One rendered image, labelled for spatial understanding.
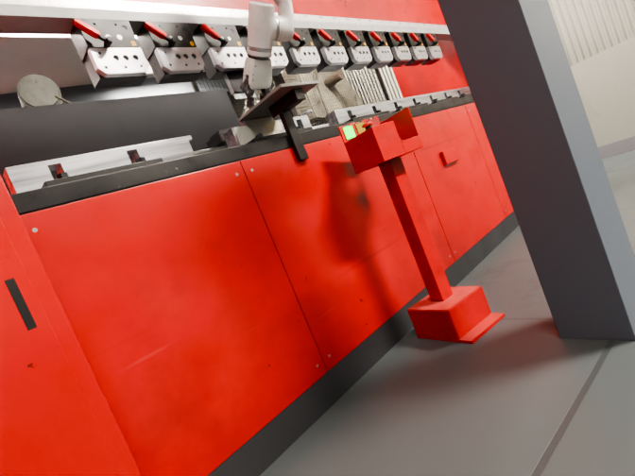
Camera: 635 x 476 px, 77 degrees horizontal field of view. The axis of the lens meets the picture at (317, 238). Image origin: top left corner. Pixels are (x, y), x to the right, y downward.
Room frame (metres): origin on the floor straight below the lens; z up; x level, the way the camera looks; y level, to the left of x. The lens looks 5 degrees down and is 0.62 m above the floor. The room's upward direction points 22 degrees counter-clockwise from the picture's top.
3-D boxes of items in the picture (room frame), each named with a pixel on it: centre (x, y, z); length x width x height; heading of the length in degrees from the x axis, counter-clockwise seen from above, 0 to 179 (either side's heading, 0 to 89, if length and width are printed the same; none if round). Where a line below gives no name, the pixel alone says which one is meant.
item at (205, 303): (1.94, -0.46, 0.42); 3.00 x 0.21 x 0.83; 133
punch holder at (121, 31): (1.24, 0.36, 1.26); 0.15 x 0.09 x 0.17; 133
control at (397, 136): (1.44, -0.34, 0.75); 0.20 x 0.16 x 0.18; 121
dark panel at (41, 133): (1.75, 0.57, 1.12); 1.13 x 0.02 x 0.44; 133
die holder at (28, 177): (1.16, 0.45, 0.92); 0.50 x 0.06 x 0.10; 133
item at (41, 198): (1.94, -0.46, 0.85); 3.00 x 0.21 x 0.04; 133
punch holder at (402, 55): (2.33, -0.81, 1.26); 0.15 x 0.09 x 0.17; 133
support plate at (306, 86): (1.42, -0.05, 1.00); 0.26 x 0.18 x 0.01; 43
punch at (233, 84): (1.53, 0.05, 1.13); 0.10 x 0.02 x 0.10; 133
